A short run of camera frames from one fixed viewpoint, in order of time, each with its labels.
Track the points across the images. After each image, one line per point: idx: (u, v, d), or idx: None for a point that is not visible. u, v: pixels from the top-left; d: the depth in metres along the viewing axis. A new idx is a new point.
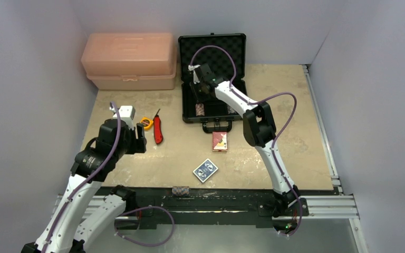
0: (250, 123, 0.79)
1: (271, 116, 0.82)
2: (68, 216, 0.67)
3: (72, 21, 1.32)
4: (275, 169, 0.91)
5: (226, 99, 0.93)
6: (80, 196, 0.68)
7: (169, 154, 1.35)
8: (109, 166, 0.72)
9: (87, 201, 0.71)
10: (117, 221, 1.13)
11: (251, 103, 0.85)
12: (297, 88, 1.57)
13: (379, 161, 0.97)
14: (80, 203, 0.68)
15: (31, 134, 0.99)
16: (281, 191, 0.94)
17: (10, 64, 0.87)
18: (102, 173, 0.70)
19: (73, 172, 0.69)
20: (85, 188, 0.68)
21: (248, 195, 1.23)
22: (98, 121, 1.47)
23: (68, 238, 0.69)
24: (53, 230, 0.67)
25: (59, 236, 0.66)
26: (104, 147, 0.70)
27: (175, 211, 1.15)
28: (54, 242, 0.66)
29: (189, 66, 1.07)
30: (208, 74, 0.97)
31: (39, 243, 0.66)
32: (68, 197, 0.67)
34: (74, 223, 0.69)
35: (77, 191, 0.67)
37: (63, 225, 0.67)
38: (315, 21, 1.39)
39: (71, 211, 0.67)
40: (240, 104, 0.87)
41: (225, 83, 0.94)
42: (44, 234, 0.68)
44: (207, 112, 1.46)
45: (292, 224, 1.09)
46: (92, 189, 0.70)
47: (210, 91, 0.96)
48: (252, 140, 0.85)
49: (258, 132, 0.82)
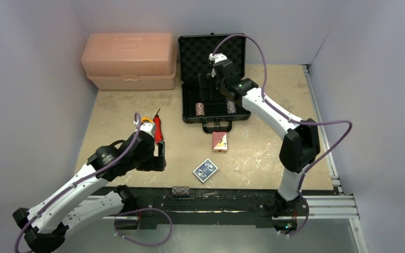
0: (293, 145, 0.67)
1: (315, 135, 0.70)
2: (65, 200, 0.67)
3: (72, 22, 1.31)
4: (294, 184, 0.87)
5: (257, 111, 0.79)
6: (84, 187, 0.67)
7: (169, 154, 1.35)
8: (121, 169, 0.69)
9: (87, 194, 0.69)
10: (117, 221, 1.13)
11: (294, 120, 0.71)
12: (297, 88, 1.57)
13: (378, 161, 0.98)
14: (80, 193, 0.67)
15: (31, 135, 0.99)
16: (290, 198, 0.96)
17: (10, 64, 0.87)
18: (113, 172, 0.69)
19: (87, 161, 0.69)
20: (90, 181, 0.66)
21: (248, 195, 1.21)
22: (98, 121, 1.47)
23: (57, 219, 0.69)
24: (47, 206, 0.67)
25: (48, 215, 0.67)
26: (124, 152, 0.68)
27: (175, 211, 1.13)
28: (42, 217, 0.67)
29: (209, 55, 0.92)
30: (231, 77, 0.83)
31: (31, 213, 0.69)
32: (74, 183, 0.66)
34: (67, 209, 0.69)
35: (83, 180, 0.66)
37: (56, 207, 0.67)
38: (316, 21, 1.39)
39: (70, 196, 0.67)
40: (278, 119, 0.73)
41: (257, 91, 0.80)
42: (38, 206, 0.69)
44: (207, 112, 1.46)
45: (292, 223, 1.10)
46: (97, 184, 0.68)
47: (235, 99, 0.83)
48: (293, 165, 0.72)
49: (301, 155, 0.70)
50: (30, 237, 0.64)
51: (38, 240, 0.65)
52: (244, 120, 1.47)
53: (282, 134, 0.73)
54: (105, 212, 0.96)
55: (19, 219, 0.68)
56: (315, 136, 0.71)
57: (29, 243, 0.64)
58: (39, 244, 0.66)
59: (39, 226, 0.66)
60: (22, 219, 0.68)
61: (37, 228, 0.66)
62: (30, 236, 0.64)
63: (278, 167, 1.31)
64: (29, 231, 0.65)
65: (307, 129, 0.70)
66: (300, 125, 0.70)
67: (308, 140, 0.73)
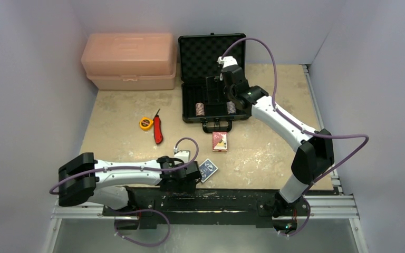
0: (309, 157, 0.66)
1: (329, 147, 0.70)
2: (128, 174, 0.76)
3: (72, 22, 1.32)
4: (300, 188, 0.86)
5: (268, 119, 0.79)
6: (147, 175, 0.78)
7: (169, 154, 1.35)
8: (170, 180, 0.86)
9: (138, 181, 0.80)
10: (117, 221, 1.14)
11: (308, 132, 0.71)
12: (297, 88, 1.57)
13: (378, 161, 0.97)
14: (140, 177, 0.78)
15: (31, 135, 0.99)
16: (291, 200, 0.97)
17: (10, 65, 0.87)
18: (165, 181, 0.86)
19: (158, 159, 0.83)
20: (154, 176, 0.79)
21: (248, 195, 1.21)
22: (98, 121, 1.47)
23: (106, 184, 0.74)
24: (114, 169, 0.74)
25: (111, 177, 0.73)
26: (181, 170, 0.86)
27: (176, 211, 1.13)
28: (105, 175, 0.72)
29: (218, 58, 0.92)
30: (241, 84, 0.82)
31: (98, 164, 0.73)
32: (144, 167, 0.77)
34: (118, 182, 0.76)
35: (151, 170, 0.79)
37: (121, 176, 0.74)
38: (316, 21, 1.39)
39: (135, 175, 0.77)
40: (291, 130, 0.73)
41: (267, 100, 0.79)
42: (105, 162, 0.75)
44: (206, 112, 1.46)
45: (292, 223, 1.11)
46: (152, 181, 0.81)
47: (244, 107, 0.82)
48: (306, 177, 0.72)
49: (316, 166, 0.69)
50: (87, 184, 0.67)
51: (90, 189, 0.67)
52: (244, 120, 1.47)
53: (295, 145, 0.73)
54: (113, 201, 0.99)
55: (83, 162, 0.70)
56: (329, 147, 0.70)
57: (82, 190, 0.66)
58: (82, 194, 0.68)
59: (99, 178, 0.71)
60: (86, 163, 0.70)
61: (96, 179, 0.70)
62: (90, 182, 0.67)
63: (278, 167, 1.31)
64: (89, 177, 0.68)
65: (321, 140, 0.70)
66: (314, 136, 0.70)
67: (322, 152, 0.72)
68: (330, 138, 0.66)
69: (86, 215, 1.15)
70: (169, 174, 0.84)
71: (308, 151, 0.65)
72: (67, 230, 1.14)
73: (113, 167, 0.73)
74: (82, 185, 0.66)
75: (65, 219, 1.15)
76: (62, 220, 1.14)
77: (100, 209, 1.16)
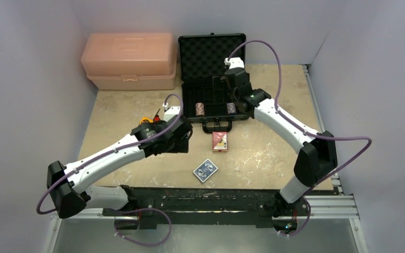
0: (311, 159, 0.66)
1: (332, 149, 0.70)
2: (103, 162, 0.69)
3: (71, 22, 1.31)
4: (301, 190, 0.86)
5: (269, 122, 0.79)
6: (125, 153, 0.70)
7: (169, 154, 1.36)
8: (156, 147, 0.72)
9: (124, 162, 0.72)
10: (117, 221, 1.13)
11: (310, 133, 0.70)
12: (297, 88, 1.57)
13: (378, 161, 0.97)
14: (119, 159, 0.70)
15: (31, 134, 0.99)
16: (291, 200, 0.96)
17: (10, 65, 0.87)
18: (152, 148, 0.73)
19: (132, 132, 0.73)
20: (133, 150, 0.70)
21: (248, 195, 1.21)
22: (98, 121, 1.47)
23: (89, 182, 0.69)
24: (85, 164, 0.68)
25: (86, 174, 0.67)
26: (165, 133, 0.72)
27: (175, 212, 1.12)
28: (80, 175, 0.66)
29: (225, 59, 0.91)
30: (244, 86, 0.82)
31: (68, 168, 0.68)
32: (117, 148, 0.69)
34: (100, 173, 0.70)
35: (126, 147, 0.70)
37: (95, 166, 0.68)
38: (316, 21, 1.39)
39: (110, 159, 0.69)
40: (293, 132, 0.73)
41: (270, 103, 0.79)
42: (75, 163, 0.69)
44: (206, 112, 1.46)
45: (292, 223, 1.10)
46: (137, 155, 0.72)
47: (247, 109, 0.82)
48: (309, 179, 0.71)
49: (319, 168, 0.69)
50: (65, 191, 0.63)
51: (70, 196, 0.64)
52: (244, 120, 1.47)
53: (297, 146, 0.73)
54: (113, 202, 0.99)
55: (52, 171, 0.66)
56: (331, 149, 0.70)
57: (63, 197, 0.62)
58: (69, 201, 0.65)
59: (74, 182, 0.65)
60: (55, 172, 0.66)
61: (71, 184, 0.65)
62: (67, 188, 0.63)
63: (278, 167, 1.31)
64: (64, 185, 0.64)
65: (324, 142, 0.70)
66: (317, 138, 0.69)
67: (325, 154, 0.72)
68: (333, 140, 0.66)
69: (86, 215, 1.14)
70: (152, 140, 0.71)
71: (310, 153, 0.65)
72: (68, 231, 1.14)
73: (83, 164, 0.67)
74: (60, 194, 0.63)
75: (64, 219, 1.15)
76: (63, 220, 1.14)
77: (100, 209, 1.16)
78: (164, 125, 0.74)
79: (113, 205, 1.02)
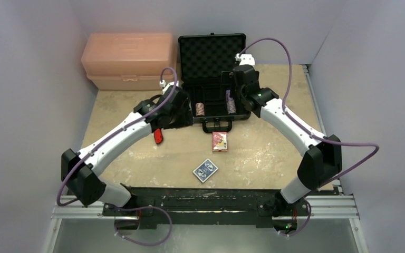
0: (316, 163, 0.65)
1: (338, 154, 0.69)
2: (115, 140, 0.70)
3: (71, 22, 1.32)
4: (302, 191, 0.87)
5: (276, 122, 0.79)
6: (135, 129, 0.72)
7: (169, 153, 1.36)
8: (161, 119, 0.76)
9: (134, 138, 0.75)
10: (117, 221, 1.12)
11: (316, 136, 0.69)
12: (297, 88, 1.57)
13: (378, 161, 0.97)
14: (130, 136, 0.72)
15: (31, 134, 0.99)
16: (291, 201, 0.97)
17: (10, 65, 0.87)
18: (157, 122, 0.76)
19: (134, 110, 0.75)
20: (141, 125, 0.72)
21: (248, 195, 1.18)
22: (98, 121, 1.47)
23: (106, 162, 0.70)
24: (98, 146, 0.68)
25: (102, 154, 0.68)
26: (165, 105, 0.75)
27: (176, 212, 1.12)
28: (96, 156, 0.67)
29: (237, 55, 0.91)
30: (251, 84, 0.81)
31: (82, 153, 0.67)
32: (125, 126, 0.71)
34: (114, 152, 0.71)
35: (134, 124, 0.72)
37: (108, 146, 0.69)
38: (315, 21, 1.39)
39: (121, 137, 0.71)
40: (299, 134, 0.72)
41: (277, 103, 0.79)
42: (87, 148, 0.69)
44: (206, 112, 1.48)
45: (292, 223, 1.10)
46: (145, 129, 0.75)
47: (254, 108, 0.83)
48: (312, 182, 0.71)
49: (322, 172, 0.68)
50: (85, 172, 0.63)
51: (92, 177, 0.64)
52: (244, 120, 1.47)
53: (302, 149, 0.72)
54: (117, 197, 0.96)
55: (67, 157, 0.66)
56: (337, 154, 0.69)
57: (85, 179, 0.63)
58: (91, 181, 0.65)
59: (92, 164, 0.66)
60: (70, 157, 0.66)
61: (90, 166, 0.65)
62: (87, 170, 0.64)
63: (278, 167, 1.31)
64: (83, 167, 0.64)
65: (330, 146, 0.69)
66: (323, 142, 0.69)
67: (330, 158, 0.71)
68: (339, 145, 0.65)
69: (87, 215, 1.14)
70: (155, 114, 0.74)
71: (315, 156, 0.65)
72: (68, 230, 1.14)
73: (97, 146, 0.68)
74: (82, 177, 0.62)
75: (65, 219, 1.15)
76: (63, 220, 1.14)
77: (100, 209, 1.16)
78: (161, 98, 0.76)
79: (116, 200, 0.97)
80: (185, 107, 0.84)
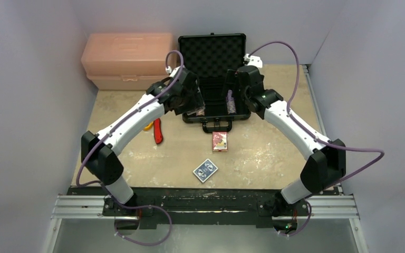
0: (320, 166, 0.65)
1: (342, 159, 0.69)
2: (131, 122, 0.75)
3: (72, 22, 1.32)
4: (302, 193, 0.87)
5: (280, 124, 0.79)
6: (148, 110, 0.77)
7: (169, 153, 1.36)
8: (173, 100, 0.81)
9: (147, 120, 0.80)
10: (117, 221, 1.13)
11: (320, 140, 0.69)
12: (297, 88, 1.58)
13: (378, 161, 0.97)
14: (144, 117, 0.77)
15: (31, 134, 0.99)
16: (291, 201, 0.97)
17: (11, 65, 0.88)
18: (170, 103, 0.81)
19: (147, 93, 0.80)
20: (154, 106, 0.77)
21: (248, 195, 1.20)
22: (98, 121, 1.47)
23: (123, 142, 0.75)
24: (116, 127, 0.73)
25: (119, 134, 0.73)
26: (174, 85, 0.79)
27: (176, 212, 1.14)
28: (115, 136, 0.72)
29: (246, 54, 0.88)
30: (256, 85, 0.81)
31: (100, 134, 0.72)
32: (140, 107, 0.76)
34: (131, 133, 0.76)
35: (147, 105, 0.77)
37: (126, 127, 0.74)
38: (316, 21, 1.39)
39: (136, 118, 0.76)
40: (304, 137, 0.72)
41: (281, 105, 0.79)
42: (105, 129, 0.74)
44: (206, 112, 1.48)
45: (292, 223, 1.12)
46: (158, 110, 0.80)
47: (258, 110, 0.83)
48: (315, 186, 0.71)
49: (326, 176, 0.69)
50: (106, 152, 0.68)
51: (112, 156, 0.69)
52: (244, 120, 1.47)
53: (306, 153, 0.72)
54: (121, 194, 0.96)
55: (87, 140, 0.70)
56: (341, 159, 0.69)
57: (106, 158, 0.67)
58: (111, 161, 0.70)
59: (111, 144, 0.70)
60: (90, 140, 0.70)
61: (109, 145, 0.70)
62: (107, 149, 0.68)
63: (278, 167, 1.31)
64: (104, 147, 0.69)
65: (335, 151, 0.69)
66: (327, 146, 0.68)
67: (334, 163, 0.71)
68: (344, 149, 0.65)
69: (87, 215, 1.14)
70: (166, 95, 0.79)
71: (319, 160, 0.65)
72: (68, 230, 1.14)
73: (114, 127, 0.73)
74: (104, 156, 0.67)
75: (65, 219, 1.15)
76: (63, 220, 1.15)
77: (100, 209, 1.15)
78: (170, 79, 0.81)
79: (119, 196, 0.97)
80: (194, 89, 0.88)
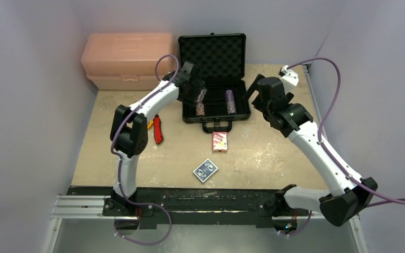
0: (349, 208, 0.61)
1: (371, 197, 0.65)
2: (156, 98, 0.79)
3: (71, 22, 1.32)
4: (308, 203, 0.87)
5: (307, 151, 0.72)
6: (168, 91, 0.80)
7: (169, 154, 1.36)
8: (185, 86, 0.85)
9: (165, 101, 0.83)
10: (117, 221, 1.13)
11: (354, 180, 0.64)
12: (297, 88, 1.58)
13: (378, 161, 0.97)
14: (165, 97, 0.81)
15: (30, 134, 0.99)
16: (291, 203, 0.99)
17: (10, 65, 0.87)
18: (182, 88, 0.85)
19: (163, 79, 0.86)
20: (173, 88, 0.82)
21: (248, 195, 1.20)
22: (98, 121, 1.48)
23: (149, 116, 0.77)
24: (144, 101, 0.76)
25: (148, 107, 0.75)
26: (180, 73, 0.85)
27: (176, 211, 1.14)
28: (145, 108, 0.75)
29: (285, 66, 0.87)
30: (280, 99, 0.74)
31: (132, 107, 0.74)
32: (162, 87, 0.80)
34: (153, 109, 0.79)
35: (167, 87, 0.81)
37: (153, 101, 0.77)
38: (316, 21, 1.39)
39: (160, 96, 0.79)
40: (335, 173, 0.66)
41: (311, 128, 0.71)
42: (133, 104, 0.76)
44: (207, 113, 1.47)
45: (292, 223, 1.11)
46: (174, 94, 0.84)
47: (282, 127, 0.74)
48: (335, 220, 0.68)
49: (350, 214, 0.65)
50: (139, 119, 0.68)
51: (143, 124, 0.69)
52: (244, 120, 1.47)
53: (333, 187, 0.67)
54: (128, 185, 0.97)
55: (121, 111, 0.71)
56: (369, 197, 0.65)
57: (140, 125, 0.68)
58: (143, 130, 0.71)
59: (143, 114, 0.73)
60: (123, 111, 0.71)
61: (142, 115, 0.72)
62: (141, 117, 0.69)
63: (278, 167, 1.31)
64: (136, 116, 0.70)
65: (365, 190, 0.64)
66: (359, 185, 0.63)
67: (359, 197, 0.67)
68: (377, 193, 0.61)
69: (87, 215, 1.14)
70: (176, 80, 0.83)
71: (350, 202, 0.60)
72: (68, 230, 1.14)
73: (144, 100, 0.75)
74: (137, 123, 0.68)
75: (64, 219, 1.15)
76: (63, 220, 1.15)
77: (100, 209, 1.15)
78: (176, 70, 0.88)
79: (126, 186, 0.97)
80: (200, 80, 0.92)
